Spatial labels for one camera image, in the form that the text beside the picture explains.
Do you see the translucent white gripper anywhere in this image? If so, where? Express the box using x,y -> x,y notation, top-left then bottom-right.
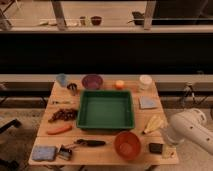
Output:
161,129 -> 179,159

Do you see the black eraser block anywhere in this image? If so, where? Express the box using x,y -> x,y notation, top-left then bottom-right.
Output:
149,143 -> 163,154

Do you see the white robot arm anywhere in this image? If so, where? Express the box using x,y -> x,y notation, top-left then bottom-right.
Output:
160,108 -> 213,155

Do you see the yellow corn cob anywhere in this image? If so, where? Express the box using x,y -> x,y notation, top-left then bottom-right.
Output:
143,115 -> 164,134

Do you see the orange plastic bowl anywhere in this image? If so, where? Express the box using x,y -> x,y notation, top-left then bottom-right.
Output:
113,131 -> 141,161

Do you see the blue cloth square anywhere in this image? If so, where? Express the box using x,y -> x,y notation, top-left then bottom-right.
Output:
139,96 -> 157,109

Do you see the green plastic tray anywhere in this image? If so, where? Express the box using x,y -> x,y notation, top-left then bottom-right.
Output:
76,90 -> 135,130

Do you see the orange fruit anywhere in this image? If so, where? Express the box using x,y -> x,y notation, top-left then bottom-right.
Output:
115,80 -> 125,90

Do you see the wooden table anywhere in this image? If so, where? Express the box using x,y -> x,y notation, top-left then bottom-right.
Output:
28,80 -> 179,166

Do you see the small metal binder clip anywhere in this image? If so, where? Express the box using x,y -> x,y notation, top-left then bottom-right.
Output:
57,145 -> 73,161

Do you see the orange carrot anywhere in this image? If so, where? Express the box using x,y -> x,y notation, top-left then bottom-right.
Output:
46,125 -> 72,135

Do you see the purple bowl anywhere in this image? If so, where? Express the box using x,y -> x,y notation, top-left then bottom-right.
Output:
82,74 -> 103,90

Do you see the bunch of dark grapes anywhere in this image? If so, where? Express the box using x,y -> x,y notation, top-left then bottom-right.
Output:
48,108 -> 78,123

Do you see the small metal cup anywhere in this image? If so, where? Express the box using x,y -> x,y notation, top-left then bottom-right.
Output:
67,83 -> 77,96

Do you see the thin pen on table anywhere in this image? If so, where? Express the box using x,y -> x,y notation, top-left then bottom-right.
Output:
51,101 -> 71,105

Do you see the blue sponge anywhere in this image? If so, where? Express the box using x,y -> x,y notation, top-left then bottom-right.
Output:
32,146 -> 57,161

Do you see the light blue cup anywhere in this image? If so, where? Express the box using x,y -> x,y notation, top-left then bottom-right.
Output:
56,73 -> 68,87

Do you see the dark background pot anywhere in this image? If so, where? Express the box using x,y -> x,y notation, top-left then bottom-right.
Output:
132,11 -> 144,25

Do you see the dark red background bowl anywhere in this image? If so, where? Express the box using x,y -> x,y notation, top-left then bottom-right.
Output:
91,16 -> 102,26

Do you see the small background cup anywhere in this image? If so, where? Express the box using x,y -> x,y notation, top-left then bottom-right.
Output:
79,16 -> 86,26

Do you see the black handled peeler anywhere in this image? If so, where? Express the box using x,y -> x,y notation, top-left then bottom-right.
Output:
74,139 -> 106,147

